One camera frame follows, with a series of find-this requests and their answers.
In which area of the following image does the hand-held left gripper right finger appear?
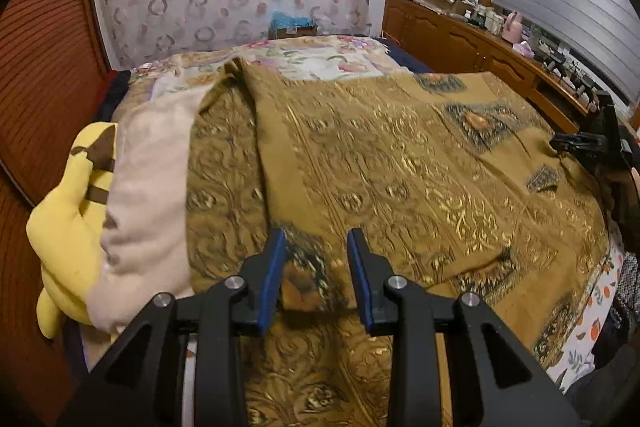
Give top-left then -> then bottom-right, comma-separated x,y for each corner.
346,228 -> 583,427

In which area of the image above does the brown wooden cabinet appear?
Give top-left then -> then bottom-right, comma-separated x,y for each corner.
382,0 -> 601,135

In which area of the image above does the orange floral bed sheet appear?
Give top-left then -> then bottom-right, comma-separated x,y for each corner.
545,232 -> 627,394

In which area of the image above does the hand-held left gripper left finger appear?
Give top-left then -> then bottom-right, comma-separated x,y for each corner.
57,228 -> 288,427

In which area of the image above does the beige pillow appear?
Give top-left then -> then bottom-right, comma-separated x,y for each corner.
87,82 -> 224,334

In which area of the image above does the dark navy blanket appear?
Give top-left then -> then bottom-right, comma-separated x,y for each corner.
384,39 -> 434,76

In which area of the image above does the yellow plush toy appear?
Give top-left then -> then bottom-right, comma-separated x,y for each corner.
26,122 -> 119,340

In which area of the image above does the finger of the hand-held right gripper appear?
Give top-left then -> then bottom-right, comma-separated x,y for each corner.
550,131 -> 607,156

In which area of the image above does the blue topped box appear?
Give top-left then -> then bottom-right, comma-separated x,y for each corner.
270,11 -> 319,39

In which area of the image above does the golden brown patterned shirt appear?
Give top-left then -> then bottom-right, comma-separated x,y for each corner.
185,57 -> 612,427

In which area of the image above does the floral blanket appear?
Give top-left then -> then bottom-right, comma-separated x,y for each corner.
130,34 -> 397,100

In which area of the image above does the brown louvered wooden wardrobe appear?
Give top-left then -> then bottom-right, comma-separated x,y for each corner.
0,0 -> 132,410

